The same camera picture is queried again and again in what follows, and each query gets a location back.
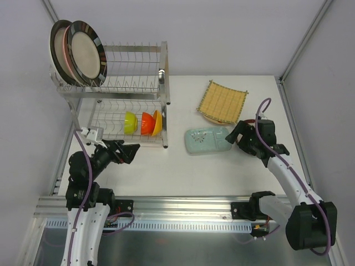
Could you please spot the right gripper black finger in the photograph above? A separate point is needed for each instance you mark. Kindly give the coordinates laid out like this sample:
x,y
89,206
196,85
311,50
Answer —
x,y
238,130
246,140

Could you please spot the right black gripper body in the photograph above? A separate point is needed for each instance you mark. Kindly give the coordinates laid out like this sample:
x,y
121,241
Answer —
x,y
247,137

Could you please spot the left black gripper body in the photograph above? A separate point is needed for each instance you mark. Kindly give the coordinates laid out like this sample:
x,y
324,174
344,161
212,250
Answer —
x,y
118,151

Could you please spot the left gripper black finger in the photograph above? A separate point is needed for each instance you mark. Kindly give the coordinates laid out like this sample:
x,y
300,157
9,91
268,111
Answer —
x,y
113,145
126,153

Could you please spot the yellow woven bamboo mat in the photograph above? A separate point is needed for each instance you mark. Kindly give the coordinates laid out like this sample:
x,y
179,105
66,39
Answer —
x,y
221,103

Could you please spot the cream plate dark patterned rim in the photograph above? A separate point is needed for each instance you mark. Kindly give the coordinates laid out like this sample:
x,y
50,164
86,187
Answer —
x,y
86,54

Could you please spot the pink and cream floral plate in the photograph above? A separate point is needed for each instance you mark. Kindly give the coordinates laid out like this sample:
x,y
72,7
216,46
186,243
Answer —
x,y
67,59

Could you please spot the cream plate with metallic rim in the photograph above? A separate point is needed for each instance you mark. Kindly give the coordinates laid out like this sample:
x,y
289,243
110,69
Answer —
x,y
56,51

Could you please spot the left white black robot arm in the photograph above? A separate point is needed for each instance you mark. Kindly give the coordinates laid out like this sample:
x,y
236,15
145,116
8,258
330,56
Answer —
x,y
90,206

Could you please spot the steel two-tier dish rack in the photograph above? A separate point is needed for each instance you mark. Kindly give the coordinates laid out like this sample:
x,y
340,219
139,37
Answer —
x,y
137,81

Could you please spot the cream plate with red rim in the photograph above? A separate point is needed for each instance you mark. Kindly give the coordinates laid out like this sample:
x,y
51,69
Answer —
x,y
250,121

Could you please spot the beige oval floral plate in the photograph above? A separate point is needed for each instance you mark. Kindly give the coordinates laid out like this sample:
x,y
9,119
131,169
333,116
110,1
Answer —
x,y
216,122

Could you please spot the lime green bowl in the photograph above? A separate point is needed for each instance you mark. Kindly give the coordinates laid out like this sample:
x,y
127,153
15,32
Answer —
x,y
130,123

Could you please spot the teal square plate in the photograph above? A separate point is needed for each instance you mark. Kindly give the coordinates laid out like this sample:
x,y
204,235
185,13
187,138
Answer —
x,y
207,140

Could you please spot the red orange bowl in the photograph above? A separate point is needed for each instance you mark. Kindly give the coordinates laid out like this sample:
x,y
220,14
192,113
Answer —
x,y
147,124

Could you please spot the yellow orange bowl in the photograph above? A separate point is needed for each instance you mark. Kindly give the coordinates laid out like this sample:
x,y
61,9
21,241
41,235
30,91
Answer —
x,y
157,116

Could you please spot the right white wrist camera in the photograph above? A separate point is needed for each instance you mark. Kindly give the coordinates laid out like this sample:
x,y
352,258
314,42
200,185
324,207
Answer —
x,y
261,116

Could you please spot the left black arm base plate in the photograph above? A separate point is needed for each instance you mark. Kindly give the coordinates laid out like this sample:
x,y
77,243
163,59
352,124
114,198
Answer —
x,y
123,206

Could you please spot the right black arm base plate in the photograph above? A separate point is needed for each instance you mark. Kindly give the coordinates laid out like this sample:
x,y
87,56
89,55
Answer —
x,y
240,210

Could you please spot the white slotted cable duct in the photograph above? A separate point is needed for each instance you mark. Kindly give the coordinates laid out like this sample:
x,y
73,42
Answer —
x,y
164,226

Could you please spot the aluminium mounting rail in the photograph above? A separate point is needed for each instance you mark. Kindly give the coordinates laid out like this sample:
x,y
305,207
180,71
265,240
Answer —
x,y
206,209

